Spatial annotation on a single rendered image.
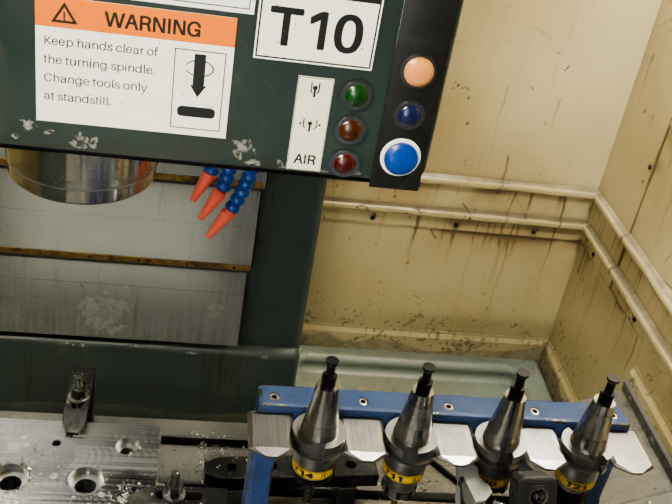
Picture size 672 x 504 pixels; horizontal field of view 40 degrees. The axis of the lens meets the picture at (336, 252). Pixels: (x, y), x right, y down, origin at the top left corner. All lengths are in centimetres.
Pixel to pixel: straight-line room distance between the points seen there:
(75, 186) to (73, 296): 72
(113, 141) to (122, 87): 5
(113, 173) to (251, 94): 24
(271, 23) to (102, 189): 30
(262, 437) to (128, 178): 33
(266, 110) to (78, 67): 15
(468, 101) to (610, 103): 30
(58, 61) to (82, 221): 83
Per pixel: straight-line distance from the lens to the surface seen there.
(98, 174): 97
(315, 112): 80
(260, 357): 177
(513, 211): 211
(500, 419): 112
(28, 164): 99
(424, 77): 79
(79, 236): 161
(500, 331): 230
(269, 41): 77
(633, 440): 124
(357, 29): 77
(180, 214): 157
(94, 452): 139
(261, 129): 80
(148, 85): 79
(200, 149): 81
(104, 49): 78
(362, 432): 112
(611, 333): 204
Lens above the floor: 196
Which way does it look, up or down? 31 degrees down
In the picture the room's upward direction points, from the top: 10 degrees clockwise
